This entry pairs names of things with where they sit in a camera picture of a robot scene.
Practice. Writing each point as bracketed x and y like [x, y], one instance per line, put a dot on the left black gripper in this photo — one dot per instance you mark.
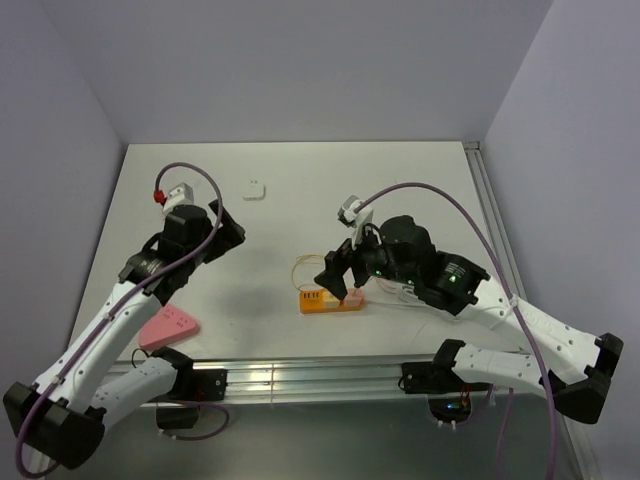
[227, 237]

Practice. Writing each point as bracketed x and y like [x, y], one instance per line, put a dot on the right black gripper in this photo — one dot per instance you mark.
[337, 262]

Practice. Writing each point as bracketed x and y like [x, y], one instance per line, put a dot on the pink plug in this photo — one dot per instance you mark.
[354, 298]

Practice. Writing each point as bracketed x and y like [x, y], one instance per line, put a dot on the yellow plug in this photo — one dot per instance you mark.
[330, 301]

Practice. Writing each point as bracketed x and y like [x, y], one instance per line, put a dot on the white square charger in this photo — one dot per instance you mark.
[254, 190]

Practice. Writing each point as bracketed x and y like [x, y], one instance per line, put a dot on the orange power strip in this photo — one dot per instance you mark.
[310, 302]

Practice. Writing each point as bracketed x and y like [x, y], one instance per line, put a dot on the pink triangular power strip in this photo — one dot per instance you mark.
[170, 325]

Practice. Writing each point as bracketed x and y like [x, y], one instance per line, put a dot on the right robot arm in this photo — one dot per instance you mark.
[571, 368]

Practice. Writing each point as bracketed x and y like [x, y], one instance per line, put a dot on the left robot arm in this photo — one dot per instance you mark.
[65, 412]

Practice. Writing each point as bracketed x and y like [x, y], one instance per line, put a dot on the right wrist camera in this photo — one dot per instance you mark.
[355, 212]

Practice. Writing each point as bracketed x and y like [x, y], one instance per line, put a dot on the aluminium rail frame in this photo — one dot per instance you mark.
[247, 301]

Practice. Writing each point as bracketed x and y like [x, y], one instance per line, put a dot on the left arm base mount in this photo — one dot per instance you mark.
[182, 408]

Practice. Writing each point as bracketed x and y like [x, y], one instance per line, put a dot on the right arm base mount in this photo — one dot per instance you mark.
[464, 400]

